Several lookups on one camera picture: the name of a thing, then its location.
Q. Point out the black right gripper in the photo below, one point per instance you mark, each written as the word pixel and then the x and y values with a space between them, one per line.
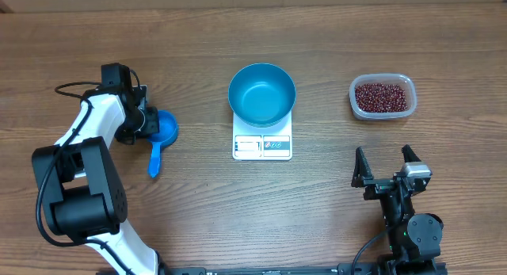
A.
pixel 364 177

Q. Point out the white digital kitchen scale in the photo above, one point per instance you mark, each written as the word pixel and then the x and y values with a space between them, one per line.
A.
pixel 274 143

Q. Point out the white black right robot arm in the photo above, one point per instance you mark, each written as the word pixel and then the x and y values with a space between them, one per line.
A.
pixel 414 239

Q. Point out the clear plastic food container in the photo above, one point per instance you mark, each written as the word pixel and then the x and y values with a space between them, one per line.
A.
pixel 387 78

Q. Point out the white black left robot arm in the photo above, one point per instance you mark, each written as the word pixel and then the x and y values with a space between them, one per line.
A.
pixel 81 200

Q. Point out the blue plastic measuring scoop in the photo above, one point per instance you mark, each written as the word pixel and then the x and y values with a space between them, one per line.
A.
pixel 167 135

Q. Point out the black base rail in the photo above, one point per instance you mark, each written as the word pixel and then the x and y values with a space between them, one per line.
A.
pixel 269 271

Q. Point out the red beans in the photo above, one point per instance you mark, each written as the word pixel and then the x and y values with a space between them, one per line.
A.
pixel 381 98

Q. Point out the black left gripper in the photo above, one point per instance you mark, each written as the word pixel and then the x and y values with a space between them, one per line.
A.
pixel 152 127

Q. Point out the blue metal bowl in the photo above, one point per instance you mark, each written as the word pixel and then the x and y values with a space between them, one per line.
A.
pixel 262 94

